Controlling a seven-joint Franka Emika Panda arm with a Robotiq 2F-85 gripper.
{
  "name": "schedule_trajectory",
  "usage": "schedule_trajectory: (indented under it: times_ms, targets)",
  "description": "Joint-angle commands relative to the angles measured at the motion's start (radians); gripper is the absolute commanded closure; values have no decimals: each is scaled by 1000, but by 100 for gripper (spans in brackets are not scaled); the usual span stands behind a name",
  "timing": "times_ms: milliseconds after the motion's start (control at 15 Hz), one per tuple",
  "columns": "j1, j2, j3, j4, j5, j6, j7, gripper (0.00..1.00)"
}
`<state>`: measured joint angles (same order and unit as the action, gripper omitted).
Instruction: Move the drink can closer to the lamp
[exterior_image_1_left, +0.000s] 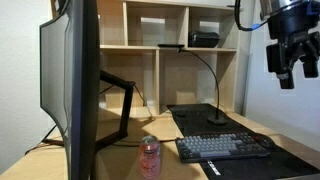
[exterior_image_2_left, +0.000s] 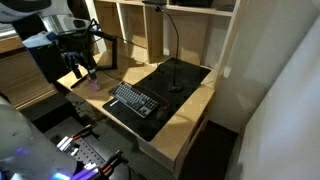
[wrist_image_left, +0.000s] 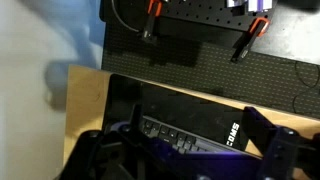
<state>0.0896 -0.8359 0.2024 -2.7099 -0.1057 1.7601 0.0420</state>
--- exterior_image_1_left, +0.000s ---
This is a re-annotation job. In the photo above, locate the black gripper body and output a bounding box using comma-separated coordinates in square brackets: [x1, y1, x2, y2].
[266, 12, 320, 54]

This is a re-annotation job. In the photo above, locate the pink drink can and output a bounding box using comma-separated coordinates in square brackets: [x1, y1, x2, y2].
[138, 135, 162, 180]

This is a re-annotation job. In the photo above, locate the black gooseneck desk lamp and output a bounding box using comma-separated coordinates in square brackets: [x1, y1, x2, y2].
[176, 47, 228, 126]

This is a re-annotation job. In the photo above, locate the black storage case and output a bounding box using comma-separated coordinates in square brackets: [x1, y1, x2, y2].
[187, 30, 221, 48]

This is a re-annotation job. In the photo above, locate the black computer mouse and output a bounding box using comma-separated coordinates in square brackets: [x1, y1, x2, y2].
[255, 134, 277, 150]

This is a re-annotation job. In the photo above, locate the black desk mat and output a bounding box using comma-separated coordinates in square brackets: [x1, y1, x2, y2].
[166, 103, 320, 180]

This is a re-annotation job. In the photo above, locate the grey and black keyboard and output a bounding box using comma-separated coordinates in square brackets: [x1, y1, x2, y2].
[175, 131, 270, 164]

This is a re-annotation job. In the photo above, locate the light wooden shelf unit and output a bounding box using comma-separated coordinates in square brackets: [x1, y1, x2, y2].
[49, 0, 242, 118]

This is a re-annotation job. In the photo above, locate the flat black device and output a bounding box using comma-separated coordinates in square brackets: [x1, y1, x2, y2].
[157, 43, 186, 49]

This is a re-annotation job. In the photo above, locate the black monitor stand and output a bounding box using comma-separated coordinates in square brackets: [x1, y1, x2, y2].
[94, 69, 136, 151]

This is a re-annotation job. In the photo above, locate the black curved monitor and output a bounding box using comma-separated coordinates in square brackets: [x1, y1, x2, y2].
[39, 0, 102, 180]

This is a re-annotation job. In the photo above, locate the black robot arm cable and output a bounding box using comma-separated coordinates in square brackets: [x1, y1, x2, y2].
[233, 0, 272, 33]

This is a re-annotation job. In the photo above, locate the black monitor cable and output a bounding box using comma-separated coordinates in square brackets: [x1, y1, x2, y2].
[99, 83, 155, 120]

